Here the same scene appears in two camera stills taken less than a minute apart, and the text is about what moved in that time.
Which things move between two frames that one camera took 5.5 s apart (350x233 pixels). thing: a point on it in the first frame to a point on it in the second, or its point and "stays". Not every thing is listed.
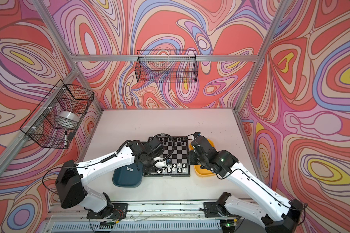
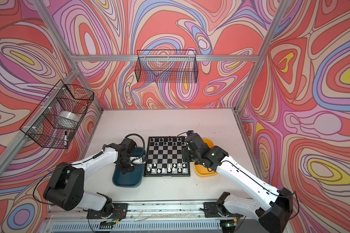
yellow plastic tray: (202, 172) stays
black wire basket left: (58, 115) stays
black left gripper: (147, 170) to (125, 170)
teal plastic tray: (129, 176) stays
